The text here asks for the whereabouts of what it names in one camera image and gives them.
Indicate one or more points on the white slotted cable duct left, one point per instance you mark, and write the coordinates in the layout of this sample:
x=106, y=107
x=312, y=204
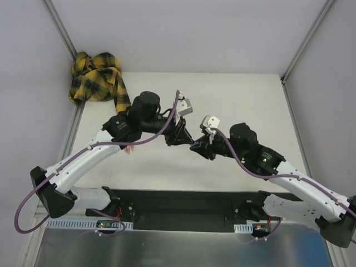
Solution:
x=84, y=224

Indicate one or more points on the white slotted cable duct right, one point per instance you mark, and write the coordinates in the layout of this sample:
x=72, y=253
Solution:
x=243, y=228

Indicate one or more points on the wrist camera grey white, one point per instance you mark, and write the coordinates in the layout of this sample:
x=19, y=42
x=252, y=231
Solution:
x=208, y=125
x=183, y=108

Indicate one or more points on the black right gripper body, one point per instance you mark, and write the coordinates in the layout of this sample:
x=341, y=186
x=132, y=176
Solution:
x=208, y=147

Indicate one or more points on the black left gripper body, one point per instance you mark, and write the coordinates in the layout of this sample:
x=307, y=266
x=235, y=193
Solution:
x=174, y=132

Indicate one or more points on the aluminium corner post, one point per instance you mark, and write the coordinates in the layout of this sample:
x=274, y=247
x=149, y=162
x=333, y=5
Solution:
x=307, y=40
x=60, y=27

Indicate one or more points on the aluminium corner post right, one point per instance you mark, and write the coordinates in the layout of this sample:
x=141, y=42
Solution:
x=307, y=40

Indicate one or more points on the mannequin hand with long nails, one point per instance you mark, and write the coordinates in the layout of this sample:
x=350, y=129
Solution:
x=129, y=149

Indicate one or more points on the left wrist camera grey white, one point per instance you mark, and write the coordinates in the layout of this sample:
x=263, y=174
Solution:
x=183, y=108

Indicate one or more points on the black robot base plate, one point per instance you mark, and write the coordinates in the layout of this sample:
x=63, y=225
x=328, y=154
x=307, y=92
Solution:
x=196, y=211

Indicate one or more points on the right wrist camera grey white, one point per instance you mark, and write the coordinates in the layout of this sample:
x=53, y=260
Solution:
x=208, y=125

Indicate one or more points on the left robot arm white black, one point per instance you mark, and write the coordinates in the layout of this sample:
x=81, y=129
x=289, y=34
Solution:
x=56, y=184

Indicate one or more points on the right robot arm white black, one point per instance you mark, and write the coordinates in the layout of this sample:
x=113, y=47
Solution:
x=318, y=207

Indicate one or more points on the aluminium corner post left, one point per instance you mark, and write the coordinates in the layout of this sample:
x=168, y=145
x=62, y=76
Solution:
x=60, y=27

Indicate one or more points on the yellow plaid shirt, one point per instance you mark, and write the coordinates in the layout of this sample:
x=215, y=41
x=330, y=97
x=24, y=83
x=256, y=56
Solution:
x=98, y=79

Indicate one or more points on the white slotted cable duct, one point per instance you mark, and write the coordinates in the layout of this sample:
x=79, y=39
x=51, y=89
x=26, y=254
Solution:
x=243, y=228
x=84, y=224

